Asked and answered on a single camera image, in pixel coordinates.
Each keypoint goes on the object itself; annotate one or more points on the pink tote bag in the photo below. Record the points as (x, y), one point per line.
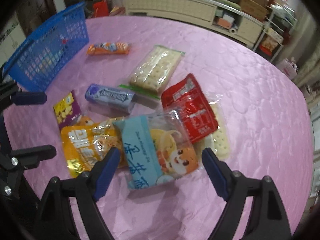
(288, 67)

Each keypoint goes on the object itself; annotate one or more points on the cream tv cabinet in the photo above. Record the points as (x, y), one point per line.
(209, 14)

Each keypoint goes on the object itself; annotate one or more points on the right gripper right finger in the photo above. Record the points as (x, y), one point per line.
(267, 218)

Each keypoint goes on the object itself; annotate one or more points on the clear soda cracker pack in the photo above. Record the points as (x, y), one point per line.
(217, 141)

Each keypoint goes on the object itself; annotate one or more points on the cardboard box on cabinet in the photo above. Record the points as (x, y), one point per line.
(253, 9)

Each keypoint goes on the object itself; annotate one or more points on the pink quilted tablecloth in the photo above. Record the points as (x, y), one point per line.
(266, 116)

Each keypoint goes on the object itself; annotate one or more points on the red bag on floor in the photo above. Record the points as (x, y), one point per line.
(100, 9)

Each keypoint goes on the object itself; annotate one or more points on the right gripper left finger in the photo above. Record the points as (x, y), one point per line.
(55, 218)

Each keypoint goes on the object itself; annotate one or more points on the orange snack bar wrapper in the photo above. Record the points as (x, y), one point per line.
(107, 48)

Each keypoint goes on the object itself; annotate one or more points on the small red snack pouch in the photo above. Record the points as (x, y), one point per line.
(193, 107)

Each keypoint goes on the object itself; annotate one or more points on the purple yellow snack packet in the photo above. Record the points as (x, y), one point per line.
(67, 111)

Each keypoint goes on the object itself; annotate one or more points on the orange yellow snack bag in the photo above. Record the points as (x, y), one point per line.
(85, 145)

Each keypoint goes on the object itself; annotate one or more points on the blue plastic basket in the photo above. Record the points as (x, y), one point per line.
(38, 60)

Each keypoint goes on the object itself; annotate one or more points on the green folded cloth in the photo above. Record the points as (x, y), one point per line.
(229, 3)

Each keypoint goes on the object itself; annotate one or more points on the broom and dustpan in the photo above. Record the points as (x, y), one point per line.
(117, 8)

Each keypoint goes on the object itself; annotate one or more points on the light blue pastry pack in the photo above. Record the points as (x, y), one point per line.
(157, 149)

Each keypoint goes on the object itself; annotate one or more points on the green-edged cracker pack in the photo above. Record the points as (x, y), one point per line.
(153, 73)

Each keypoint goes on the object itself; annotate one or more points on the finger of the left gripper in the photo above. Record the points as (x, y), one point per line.
(29, 98)
(29, 158)

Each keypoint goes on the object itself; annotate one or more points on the blue gum pack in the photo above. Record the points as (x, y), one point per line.
(114, 98)

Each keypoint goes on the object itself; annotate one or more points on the white metal shelf rack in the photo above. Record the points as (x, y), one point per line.
(279, 24)

